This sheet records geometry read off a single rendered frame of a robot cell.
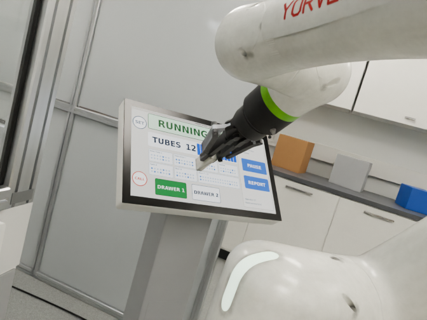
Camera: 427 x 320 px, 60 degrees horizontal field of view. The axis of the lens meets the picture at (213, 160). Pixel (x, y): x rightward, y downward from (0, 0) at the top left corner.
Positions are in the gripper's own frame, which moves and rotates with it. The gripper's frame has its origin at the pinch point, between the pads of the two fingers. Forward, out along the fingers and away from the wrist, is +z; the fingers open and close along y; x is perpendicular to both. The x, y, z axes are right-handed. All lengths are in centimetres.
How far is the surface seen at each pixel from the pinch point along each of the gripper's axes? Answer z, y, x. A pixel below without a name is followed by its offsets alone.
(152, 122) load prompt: 17.7, 5.1, -19.0
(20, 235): 21.0, 34.1, 14.7
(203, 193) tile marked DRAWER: 17.6, -9.7, 0.6
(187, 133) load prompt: 17.8, -6.1, -18.2
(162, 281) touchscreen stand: 43.5, -8.9, 20.2
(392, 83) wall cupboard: 56, -227, -139
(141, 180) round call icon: 17.6, 8.6, -0.6
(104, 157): 116, -11, -57
